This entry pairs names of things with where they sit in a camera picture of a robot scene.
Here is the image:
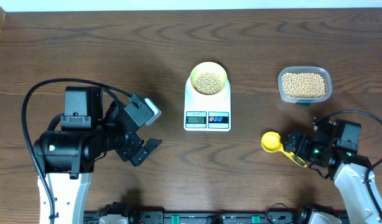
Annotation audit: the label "white digital kitchen scale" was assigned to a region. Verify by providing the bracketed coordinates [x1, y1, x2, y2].
[184, 76, 231, 132]

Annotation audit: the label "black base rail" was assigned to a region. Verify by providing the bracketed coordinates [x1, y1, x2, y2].
[83, 202, 350, 224]

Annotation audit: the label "clear plastic container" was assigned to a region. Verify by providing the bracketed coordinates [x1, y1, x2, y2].
[278, 66, 332, 104]

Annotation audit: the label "yellow bowl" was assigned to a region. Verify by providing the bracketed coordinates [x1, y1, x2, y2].
[190, 62, 228, 95]

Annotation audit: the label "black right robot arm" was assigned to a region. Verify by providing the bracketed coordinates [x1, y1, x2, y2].
[281, 119, 382, 223]

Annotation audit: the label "soybeans in bowl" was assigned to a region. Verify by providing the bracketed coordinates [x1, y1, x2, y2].
[194, 72, 223, 95]

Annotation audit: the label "soybeans in container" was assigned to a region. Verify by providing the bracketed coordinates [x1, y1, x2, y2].
[282, 73, 326, 98]

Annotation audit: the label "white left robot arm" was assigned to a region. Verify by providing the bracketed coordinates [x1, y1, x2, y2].
[34, 86, 161, 223]

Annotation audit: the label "yellow measuring scoop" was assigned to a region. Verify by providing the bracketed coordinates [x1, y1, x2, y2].
[261, 131, 307, 168]

